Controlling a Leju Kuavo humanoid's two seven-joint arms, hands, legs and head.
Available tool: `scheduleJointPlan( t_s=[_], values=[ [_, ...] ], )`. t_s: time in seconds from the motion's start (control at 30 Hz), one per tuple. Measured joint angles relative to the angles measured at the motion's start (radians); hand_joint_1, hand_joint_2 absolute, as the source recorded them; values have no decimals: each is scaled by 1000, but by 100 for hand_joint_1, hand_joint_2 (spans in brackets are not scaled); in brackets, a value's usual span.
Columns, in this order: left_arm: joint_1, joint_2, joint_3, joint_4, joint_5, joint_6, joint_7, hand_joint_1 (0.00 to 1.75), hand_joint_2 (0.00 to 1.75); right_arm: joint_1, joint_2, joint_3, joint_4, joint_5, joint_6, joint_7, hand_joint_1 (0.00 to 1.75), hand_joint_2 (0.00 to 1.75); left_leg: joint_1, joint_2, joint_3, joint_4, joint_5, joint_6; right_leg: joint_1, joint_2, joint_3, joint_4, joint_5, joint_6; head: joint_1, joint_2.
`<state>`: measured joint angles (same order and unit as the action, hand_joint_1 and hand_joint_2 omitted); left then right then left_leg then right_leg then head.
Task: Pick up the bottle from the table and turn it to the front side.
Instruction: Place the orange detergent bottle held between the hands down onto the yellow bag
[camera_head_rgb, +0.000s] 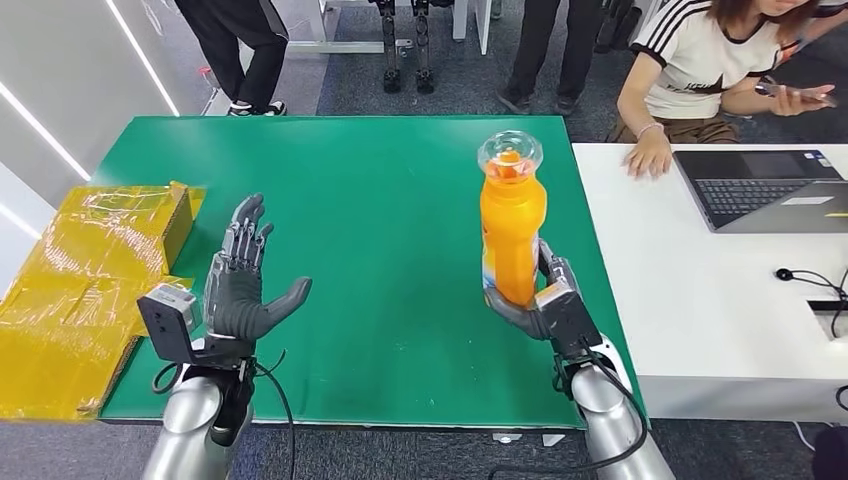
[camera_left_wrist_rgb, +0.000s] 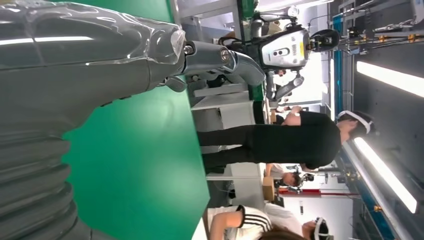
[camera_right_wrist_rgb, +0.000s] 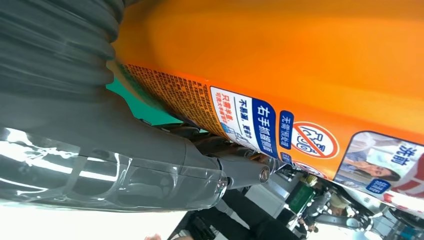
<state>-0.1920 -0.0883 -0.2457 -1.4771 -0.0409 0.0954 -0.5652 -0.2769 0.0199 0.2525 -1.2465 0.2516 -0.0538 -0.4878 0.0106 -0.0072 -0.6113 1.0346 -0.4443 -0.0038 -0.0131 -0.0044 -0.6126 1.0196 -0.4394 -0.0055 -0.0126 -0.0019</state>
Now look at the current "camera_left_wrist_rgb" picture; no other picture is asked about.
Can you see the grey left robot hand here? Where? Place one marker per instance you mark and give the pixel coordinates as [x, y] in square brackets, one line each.
[66, 73]

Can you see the green table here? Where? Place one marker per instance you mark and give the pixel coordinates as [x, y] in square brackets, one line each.
[132, 165]

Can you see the white desk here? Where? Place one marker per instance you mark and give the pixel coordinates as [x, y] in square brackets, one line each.
[198, 233]

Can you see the white table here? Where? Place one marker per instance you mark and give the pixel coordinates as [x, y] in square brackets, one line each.
[245, 188]

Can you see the standing humanoid robot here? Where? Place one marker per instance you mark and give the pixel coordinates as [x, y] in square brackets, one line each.
[285, 49]

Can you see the brown cardboard box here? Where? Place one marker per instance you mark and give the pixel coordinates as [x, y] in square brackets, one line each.
[268, 188]

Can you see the person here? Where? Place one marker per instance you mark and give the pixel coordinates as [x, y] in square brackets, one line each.
[255, 220]
[291, 179]
[319, 230]
[291, 145]

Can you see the white VR headset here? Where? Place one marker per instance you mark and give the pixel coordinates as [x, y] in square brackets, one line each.
[359, 119]

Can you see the long ceiling light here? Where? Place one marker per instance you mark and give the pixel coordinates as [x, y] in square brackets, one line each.
[384, 174]
[391, 78]

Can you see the white table frame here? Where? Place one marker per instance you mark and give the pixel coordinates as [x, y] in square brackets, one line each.
[232, 116]

